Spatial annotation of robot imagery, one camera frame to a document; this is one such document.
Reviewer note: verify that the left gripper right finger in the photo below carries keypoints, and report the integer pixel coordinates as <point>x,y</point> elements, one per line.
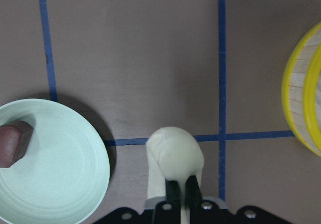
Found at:
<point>209,211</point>

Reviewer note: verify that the dark red bun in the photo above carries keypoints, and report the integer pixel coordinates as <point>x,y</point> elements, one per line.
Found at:
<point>15,138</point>

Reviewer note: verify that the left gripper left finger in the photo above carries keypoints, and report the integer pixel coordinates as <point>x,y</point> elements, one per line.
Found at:
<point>161,209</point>

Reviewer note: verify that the white bun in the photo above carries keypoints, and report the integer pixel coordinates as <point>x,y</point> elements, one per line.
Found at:
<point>173,154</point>

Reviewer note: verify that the light green plate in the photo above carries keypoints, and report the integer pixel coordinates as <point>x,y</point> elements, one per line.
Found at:
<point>64,174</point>

